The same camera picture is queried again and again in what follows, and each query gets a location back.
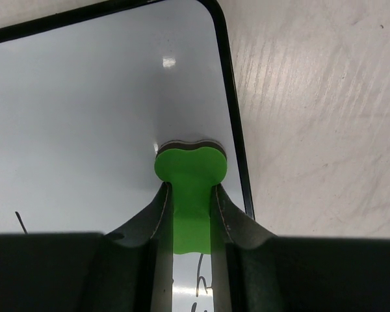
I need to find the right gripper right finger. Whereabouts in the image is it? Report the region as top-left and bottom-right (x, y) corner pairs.
(211, 185), (390, 311)

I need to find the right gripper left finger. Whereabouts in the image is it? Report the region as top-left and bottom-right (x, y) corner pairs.
(0, 183), (173, 311)

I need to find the green whiteboard eraser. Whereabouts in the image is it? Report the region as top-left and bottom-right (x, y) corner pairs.
(154, 140), (228, 255)

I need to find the small black-framed whiteboard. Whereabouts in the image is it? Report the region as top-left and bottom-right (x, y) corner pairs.
(0, 1), (254, 311)

